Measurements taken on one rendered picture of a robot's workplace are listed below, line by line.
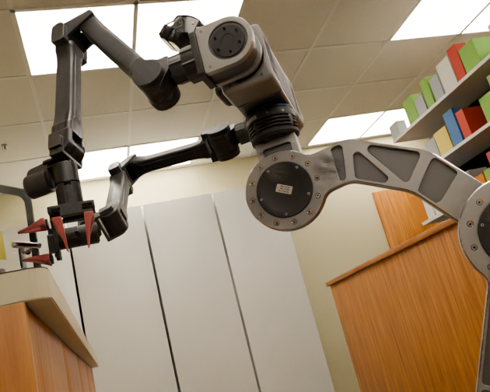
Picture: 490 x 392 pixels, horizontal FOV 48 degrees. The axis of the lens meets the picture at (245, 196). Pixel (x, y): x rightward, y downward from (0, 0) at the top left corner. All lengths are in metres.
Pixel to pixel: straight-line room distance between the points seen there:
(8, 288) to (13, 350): 0.07
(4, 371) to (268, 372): 4.02
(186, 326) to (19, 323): 3.87
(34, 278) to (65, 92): 0.83
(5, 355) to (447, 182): 0.97
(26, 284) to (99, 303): 3.84
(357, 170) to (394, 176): 0.09
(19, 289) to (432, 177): 0.93
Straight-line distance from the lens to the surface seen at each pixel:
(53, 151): 1.35
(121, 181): 1.79
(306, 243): 5.41
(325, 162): 1.34
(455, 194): 1.31
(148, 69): 1.32
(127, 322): 4.53
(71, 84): 1.49
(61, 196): 1.30
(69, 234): 1.55
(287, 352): 4.71
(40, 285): 0.72
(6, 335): 0.71
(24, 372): 0.71
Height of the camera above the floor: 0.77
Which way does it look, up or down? 16 degrees up
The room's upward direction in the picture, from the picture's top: 15 degrees counter-clockwise
